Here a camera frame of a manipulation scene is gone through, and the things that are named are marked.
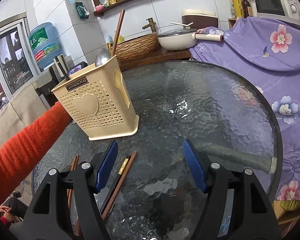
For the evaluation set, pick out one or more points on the brown chopstick on table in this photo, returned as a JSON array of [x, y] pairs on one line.
[[111, 202]]

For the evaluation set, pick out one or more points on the brown wooden counter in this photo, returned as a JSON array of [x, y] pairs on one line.
[[158, 56]]

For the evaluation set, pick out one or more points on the orange sleeved left forearm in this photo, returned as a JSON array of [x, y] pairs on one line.
[[21, 153]]

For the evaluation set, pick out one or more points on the blue water jug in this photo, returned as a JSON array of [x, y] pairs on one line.
[[44, 44]]

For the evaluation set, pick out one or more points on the white water dispenser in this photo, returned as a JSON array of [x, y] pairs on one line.
[[51, 76]]

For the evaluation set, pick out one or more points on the white microwave oven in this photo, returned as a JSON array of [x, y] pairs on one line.
[[283, 10]]

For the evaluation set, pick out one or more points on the cream cooking pan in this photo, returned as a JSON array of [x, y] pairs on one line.
[[181, 39]]

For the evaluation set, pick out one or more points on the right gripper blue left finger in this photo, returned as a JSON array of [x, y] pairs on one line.
[[104, 169]]

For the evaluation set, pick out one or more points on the dark glass bottle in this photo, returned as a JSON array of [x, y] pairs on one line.
[[245, 6]]

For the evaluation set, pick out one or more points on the brass faucet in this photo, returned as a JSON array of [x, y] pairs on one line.
[[151, 24]]

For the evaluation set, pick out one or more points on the beige plastic utensil holder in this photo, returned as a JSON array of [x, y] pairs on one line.
[[98, 101]]

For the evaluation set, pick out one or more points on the woven basket sink basin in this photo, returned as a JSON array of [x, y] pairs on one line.
[[137, 48]]

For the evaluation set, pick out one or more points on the green hanging packet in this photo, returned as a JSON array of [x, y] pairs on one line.
[[82, 11]]

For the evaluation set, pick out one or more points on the brown white rice cooker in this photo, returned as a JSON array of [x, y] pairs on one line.
[[199, 19]]

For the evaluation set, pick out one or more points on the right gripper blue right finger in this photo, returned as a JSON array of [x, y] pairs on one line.
[[197, 163]]

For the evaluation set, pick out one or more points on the black gold chopstick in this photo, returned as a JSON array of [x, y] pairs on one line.
[[115, 183]]

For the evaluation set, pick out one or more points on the purple floral cloth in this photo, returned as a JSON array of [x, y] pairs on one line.
[[267, 53]]

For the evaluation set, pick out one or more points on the large silver spoon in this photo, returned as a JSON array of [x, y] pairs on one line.
[[102, 57]]

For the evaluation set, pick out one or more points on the brown chopstick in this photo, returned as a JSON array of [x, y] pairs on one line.
[[111, 202], [117, 32]]

